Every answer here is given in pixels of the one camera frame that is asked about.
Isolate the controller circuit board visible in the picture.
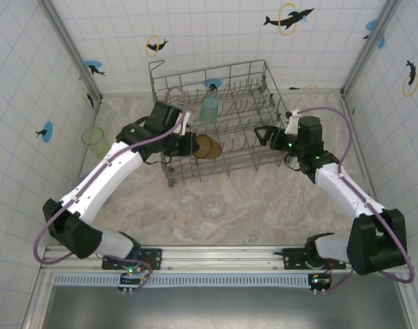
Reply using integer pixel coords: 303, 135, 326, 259
307, 272, 333, 295
118, 263, 150, 294

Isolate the right aluminium side rail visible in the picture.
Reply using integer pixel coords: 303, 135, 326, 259
341, 90, 392, 246

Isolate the blue circle black animal sticker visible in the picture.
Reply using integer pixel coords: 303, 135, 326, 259
202, 77, 223, 93

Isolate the left aluminium corner post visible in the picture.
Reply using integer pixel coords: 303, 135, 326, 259
39, 0, 104, 106

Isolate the aluminium side rail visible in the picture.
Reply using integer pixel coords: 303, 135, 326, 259
59, 99, 103, 246
341, 90, 392, 246

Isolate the grey wire dish rack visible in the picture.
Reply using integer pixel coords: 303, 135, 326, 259
147, 58, 292, 188

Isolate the left aluminium side rail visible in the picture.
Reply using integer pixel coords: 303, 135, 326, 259
59, 99, 103, 246

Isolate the right aluminium corner post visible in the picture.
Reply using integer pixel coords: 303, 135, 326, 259
339, 0, 404, 99

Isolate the blue circle fish sticker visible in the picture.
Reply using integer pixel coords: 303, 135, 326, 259
35, 121, 54, 143

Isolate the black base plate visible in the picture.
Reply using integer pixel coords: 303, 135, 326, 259
101, 247, 162, 271
274, 247, 347, 271

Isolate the tall green plastic cup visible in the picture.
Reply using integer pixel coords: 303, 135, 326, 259
80, 126, 110, 159

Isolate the slotted white cable duct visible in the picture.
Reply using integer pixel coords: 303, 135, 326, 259
53, 273, 315, 288

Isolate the wide round clear cup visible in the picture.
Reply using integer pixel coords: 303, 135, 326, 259
200, 195, 226, 220

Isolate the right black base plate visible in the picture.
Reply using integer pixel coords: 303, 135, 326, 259
274, 247, 347, 271

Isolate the teal plastic cup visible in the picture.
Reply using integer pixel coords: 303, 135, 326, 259
198, 96, 219, 125

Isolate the left controller circuit board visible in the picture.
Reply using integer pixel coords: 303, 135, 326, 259
118, 263, 150, 294

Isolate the amber plastic cup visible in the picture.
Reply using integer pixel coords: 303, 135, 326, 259
194, 134, 224, 161

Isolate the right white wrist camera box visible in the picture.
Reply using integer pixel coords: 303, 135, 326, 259
283, 109, 302, 135

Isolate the black fish yellow ring sticker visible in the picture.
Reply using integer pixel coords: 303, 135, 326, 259
82, 84, 95, 110

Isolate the aluminium mounting rail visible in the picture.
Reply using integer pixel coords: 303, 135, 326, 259
40, 243, 417, 274

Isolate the right controller circuit board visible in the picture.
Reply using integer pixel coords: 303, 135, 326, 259
307, 272, 333, 295

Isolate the small dolphin yellow ring sticker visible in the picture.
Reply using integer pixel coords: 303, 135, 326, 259
145, 34, 169, 58

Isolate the large dolphins yellow ring sticker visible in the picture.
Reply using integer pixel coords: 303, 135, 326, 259
262, 2, 315, 37

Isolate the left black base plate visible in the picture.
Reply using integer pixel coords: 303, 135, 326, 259
101, 247, 162, 271

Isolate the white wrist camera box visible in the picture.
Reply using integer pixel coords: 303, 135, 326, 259
175, 110, 192, 137
283, 109, 302, 135

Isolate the seahorse yellow ring sticker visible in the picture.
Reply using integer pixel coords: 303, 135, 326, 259
402, 60, 418, 97

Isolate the light blue whale sticker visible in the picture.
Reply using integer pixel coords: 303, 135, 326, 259
362, 19, 385, 49

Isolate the grey metal sheet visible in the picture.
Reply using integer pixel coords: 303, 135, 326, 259
40, 286, 414, 329

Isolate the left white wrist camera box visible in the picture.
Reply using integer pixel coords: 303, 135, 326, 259
175, 110, 192, 137

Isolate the blue circle shark sticker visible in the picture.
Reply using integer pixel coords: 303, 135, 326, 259
84, 60, 106, 77

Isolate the aluminium corner post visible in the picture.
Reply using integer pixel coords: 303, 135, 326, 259
39, 0, 104, 106
339, 0, 404, 99

